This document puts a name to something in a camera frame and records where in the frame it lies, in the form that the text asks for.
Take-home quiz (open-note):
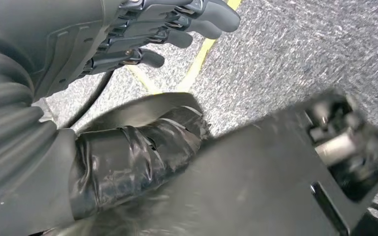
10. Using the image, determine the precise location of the yellow floor tape square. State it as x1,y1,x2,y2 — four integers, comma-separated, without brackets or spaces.
125,0,243,95

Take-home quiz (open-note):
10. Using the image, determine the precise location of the black cable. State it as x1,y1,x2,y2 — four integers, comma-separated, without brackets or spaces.
60,70,115,129

